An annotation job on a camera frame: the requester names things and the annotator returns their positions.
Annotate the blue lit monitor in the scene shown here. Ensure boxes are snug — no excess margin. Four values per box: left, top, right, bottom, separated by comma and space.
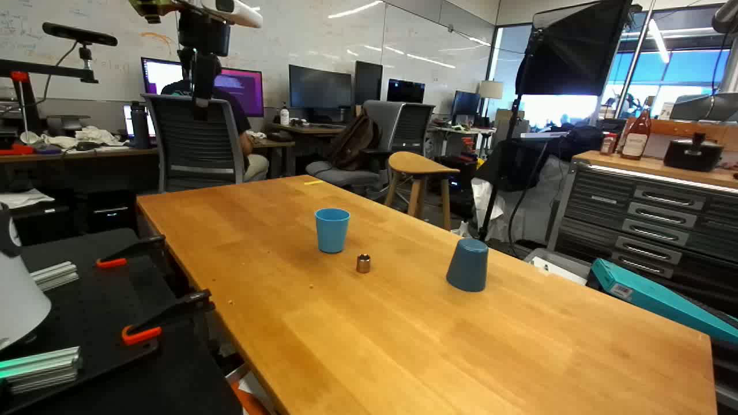
451, 88, 485, 120

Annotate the teal case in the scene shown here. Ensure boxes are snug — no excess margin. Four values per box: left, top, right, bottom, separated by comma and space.
588, 257, 738, 350

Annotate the white shade table lamp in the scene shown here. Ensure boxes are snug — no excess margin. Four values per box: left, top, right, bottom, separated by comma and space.
475, 79, 507, 120

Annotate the brown backpack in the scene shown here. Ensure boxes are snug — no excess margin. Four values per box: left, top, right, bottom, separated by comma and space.
330, 113, 378, 173

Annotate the dark blue cup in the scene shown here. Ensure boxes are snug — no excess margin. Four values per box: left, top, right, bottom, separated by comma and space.
445, 235, 492, 295

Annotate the wide black monitor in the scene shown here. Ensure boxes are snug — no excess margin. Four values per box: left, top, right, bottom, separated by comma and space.
287, 62, 355, 128

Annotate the white storage box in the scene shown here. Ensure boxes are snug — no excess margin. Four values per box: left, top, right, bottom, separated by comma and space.
525, 248, 595, 289

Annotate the black box device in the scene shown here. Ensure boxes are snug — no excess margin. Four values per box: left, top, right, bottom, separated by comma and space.
662, 131, 727, 173

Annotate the black light stand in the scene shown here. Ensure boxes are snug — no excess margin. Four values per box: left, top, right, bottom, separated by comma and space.
478, 94, 527, 242

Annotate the grey drawer cabinet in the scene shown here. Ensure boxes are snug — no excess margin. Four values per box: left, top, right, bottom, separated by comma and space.
548, 147, 738, 311

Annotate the small dark monitor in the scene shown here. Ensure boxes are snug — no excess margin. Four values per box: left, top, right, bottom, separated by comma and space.
386, 77, 427, 107

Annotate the black softbox light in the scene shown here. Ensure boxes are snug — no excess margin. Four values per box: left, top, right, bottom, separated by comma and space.
514, 0, 634, 100

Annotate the tall black monitor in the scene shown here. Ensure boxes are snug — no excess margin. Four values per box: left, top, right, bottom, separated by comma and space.
350, 60, 386, 108

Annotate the monitor with white screen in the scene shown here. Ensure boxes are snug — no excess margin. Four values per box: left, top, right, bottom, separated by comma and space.
138, 56, 188, 100

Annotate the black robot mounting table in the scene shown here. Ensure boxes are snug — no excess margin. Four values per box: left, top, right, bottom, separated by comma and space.
0, 223, 242, 415

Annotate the monitor with purple screen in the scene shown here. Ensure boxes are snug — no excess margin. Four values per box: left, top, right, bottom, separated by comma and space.
213, 65, 267, 120

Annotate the red white container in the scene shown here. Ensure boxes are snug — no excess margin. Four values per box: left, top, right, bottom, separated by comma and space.
619, 113, 655, 161

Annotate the white crumpled cloth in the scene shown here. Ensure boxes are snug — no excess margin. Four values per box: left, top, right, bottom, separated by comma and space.
22, 125, 127, 155

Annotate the aluminium extrusion rail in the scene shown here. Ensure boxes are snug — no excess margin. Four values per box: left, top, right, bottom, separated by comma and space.
0, 343, 84, 396
28, 259, 81, 292

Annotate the black bar camera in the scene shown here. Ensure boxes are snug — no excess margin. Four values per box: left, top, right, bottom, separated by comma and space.
39, 20, 122, 50

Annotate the black clamp orange handle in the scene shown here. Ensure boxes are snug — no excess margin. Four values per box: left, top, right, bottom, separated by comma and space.
120, 289, 215, 349
94, 234, 169, 273

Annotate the light blue cup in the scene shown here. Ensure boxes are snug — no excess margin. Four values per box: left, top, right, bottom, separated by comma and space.
314, 206, 354, 257

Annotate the grey mesh office chair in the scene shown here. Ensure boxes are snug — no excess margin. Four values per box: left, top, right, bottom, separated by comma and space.
141, 93, 249, 196

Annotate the dark wooden desk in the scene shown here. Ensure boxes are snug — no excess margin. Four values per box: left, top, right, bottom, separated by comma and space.
0, 143, 161, 196

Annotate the wooden stool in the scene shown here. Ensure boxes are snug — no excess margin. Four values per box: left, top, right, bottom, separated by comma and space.
382, 150, 461, 231

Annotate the grey padded office chair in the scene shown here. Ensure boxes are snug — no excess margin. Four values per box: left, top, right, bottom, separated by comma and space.
305, 98, 408, 196

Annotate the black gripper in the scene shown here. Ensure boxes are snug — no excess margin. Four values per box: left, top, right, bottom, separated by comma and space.
177, 7, 233, 108

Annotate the black office chair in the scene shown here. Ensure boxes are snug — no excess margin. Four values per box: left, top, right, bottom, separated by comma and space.
390, 102, 439, 158

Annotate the seated person behind chair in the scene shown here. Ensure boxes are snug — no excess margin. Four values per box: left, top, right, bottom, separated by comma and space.
159, 77, 273, 184

